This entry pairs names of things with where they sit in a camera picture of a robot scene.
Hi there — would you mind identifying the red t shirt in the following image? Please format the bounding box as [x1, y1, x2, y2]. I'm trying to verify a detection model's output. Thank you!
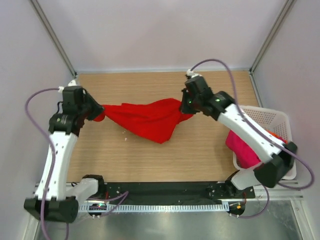
[94, 98, 193, 144]

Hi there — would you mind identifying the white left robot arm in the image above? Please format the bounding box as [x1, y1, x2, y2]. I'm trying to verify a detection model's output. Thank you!
[23, 85, 106, 224]

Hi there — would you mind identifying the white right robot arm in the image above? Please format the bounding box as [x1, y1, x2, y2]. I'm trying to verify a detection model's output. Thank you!
[180, 74, 298, 198]

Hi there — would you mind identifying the pink t shirt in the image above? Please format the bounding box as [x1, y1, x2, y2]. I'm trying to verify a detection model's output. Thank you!
[225, 130, 261, 169]

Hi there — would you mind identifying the white perforated laundry basket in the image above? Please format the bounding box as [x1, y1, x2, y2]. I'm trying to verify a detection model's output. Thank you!
[233, 105, 297, 180]

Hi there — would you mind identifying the orange t shirt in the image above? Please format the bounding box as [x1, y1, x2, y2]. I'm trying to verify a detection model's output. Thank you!
[267, 130, 288, 144]

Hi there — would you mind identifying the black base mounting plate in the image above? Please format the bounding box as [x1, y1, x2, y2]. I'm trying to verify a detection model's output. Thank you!
[89, 181, 256, 206]

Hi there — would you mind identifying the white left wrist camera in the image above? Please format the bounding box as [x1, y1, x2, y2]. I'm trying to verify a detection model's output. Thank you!
[67, 79, 80, 88]

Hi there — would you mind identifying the left rear frame post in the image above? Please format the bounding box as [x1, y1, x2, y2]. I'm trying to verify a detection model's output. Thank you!
[29, 0, 78, 79]

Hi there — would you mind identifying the frame post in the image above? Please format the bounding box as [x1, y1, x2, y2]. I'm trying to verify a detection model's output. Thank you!
[249, 0, 297, 75]
[29, 0, 78, 79]

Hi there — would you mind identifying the white slotted cable duct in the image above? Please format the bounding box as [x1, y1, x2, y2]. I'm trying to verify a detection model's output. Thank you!
[78, 202, 229, 214]

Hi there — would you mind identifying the right rear frame post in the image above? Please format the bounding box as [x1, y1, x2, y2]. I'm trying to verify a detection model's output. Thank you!
[249, 0, 297, 75]

